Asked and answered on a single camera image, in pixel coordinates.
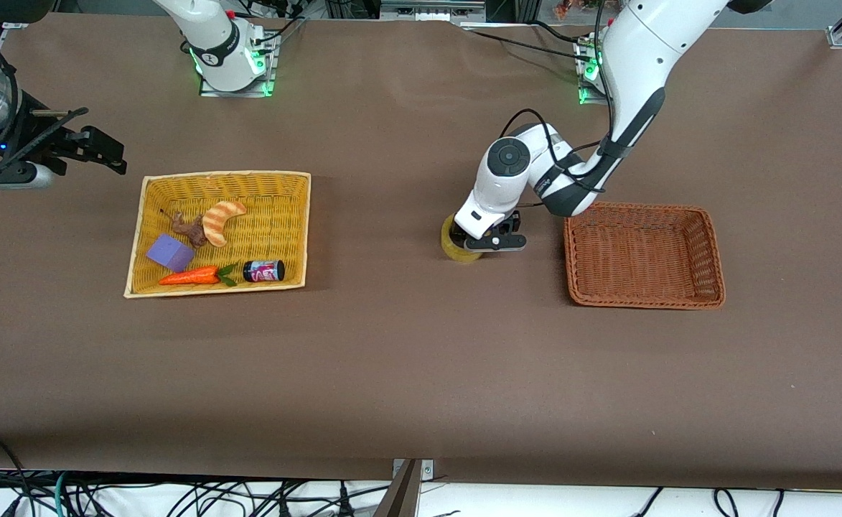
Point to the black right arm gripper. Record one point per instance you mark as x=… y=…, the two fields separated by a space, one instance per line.
x=31 y=134

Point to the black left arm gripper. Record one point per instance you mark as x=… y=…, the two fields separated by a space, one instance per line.
x=516 y=224

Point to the clear tape roll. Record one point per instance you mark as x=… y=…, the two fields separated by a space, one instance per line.
x=449 y=248

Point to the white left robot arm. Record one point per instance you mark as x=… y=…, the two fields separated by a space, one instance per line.
x=636 y=57

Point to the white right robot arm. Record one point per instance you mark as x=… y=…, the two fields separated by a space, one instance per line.
x=220 y=50

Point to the brown toy root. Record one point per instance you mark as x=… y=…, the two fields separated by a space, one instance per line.
x=192 y=230

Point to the purple cube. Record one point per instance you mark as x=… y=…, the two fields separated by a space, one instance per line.
x=169 y=253

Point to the toy croissant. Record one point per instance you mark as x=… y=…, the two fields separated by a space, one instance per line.
x=216 y=225

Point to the orange toy carrot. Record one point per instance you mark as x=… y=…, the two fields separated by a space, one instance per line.
x=189 y=276

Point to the yellow wicker basket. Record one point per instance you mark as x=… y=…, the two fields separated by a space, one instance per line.
x=277 y=237

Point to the brown wicker basket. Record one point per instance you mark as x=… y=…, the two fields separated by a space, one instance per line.
x=643 y=251

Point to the small black pink-label jar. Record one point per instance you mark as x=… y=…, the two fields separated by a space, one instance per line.
x=264 y=271

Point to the grey metal box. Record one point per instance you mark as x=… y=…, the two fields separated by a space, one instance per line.
x=428 y=11

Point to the colourful background object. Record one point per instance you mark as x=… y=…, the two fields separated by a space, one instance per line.
x=568 y=8

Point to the grey metal beam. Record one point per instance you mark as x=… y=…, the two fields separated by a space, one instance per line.
x=400 y=499

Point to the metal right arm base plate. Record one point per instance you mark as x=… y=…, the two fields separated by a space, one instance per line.
x=270 y=68

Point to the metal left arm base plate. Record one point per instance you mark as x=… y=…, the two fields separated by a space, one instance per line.
x=587 y=95

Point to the metal table edge bracket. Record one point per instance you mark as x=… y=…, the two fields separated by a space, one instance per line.
x=428 y=470

